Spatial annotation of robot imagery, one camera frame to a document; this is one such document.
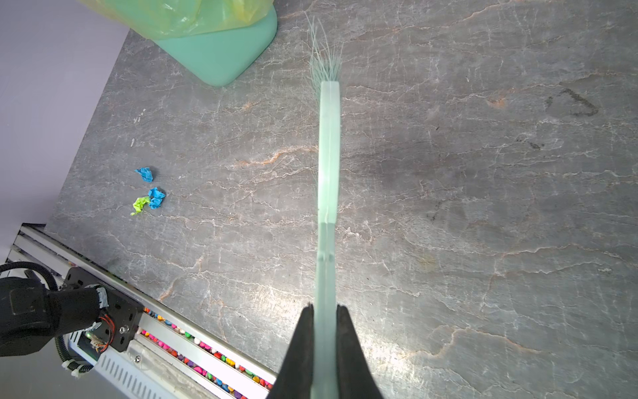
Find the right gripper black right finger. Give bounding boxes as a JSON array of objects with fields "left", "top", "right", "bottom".
[{"left": 336, "top": 305, "right": 383, "bottom": 399}]

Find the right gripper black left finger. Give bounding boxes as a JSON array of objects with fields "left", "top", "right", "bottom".
[{"left": 267, "top": 304, "right": 314, "bottom": 399}]

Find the mint green hand brush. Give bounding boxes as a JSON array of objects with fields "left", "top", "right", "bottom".
[{"left": 308, "top": 18, "right": 342, "bottom": 398}]

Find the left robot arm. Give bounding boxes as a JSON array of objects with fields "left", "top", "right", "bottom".
[{"left": 1, "top": 261, "right": 114, "bottom": 376}]

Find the blue green scraps front left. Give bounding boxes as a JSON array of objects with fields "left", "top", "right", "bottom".
[{"left": 131, "top": 167, "right": 166, "bottom": 216}]

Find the green trash bin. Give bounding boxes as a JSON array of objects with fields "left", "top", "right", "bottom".
[{"left": 156, "top": 6, "right": 277, "bottom": 86}]

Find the yellow-green plastic bin liner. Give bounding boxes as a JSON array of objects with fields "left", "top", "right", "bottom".
[{"left": 82, "top": 0, "right": 273, "bottom": 40}]

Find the aluminium front rail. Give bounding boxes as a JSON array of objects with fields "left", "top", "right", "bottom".
[{"left": 7, "top": 224, "right": 277, "bottom": 398}]

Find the white vented cable duct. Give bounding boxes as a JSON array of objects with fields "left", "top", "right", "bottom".
[{"left": 68, "top": 331, "right": 174, "bottom": 399}]

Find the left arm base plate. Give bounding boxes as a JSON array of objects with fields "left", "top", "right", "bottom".
[{"left": 65, "top": 267, "right": 145, "bottom": 360}]

